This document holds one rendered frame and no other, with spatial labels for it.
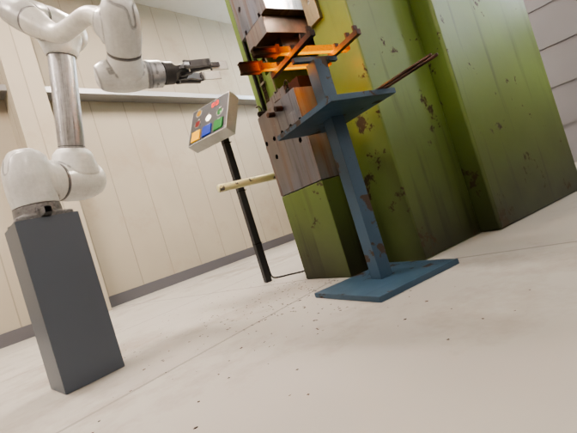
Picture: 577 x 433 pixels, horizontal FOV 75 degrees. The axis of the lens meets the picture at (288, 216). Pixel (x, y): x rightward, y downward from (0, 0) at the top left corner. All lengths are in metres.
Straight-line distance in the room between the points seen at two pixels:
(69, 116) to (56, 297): 0.72
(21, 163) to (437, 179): 1.68
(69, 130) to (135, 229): 3.07
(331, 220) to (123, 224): 3.33
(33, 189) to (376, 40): 1.50
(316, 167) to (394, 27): 0.75
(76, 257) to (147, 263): 3.21
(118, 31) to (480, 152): 1.56
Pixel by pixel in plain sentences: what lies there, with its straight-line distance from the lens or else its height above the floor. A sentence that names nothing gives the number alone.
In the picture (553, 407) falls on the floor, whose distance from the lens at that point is 0.65.
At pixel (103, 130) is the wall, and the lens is 5.01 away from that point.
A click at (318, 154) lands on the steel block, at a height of 0.59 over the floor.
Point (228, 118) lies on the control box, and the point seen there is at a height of 1.01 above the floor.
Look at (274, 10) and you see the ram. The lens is 2.16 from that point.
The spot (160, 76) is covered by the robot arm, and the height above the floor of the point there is 0.92.
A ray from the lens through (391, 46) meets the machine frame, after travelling 1.95.
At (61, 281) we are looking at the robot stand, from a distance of 1.54.
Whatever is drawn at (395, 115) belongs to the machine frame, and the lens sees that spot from 1.78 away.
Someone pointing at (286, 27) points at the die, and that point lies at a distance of 2.19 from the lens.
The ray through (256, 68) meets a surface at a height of 0.94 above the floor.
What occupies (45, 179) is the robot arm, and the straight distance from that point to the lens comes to 1.63.
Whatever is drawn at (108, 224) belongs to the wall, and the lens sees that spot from 4.66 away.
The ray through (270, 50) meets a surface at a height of 0.95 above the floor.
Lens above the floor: 0.34
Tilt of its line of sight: 1 degrees up
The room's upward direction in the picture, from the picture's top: 17 degrees counter-clockwise
